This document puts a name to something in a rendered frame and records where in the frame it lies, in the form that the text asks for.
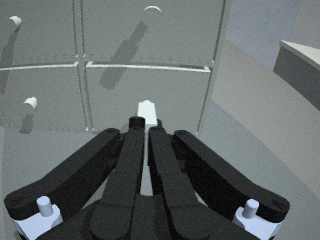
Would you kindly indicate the small beige chest of grey drawers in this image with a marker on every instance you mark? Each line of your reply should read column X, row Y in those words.
column 83, row 61

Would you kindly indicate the grey drawer front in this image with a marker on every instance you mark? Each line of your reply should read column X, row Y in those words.
column 51, row 93
column 38, row 29
column 115, row 91
column 187, row 29

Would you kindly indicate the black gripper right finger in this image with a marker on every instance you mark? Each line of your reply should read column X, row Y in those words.
column 222, row 187

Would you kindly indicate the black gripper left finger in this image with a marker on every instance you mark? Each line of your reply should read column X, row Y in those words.
column 41, row 205

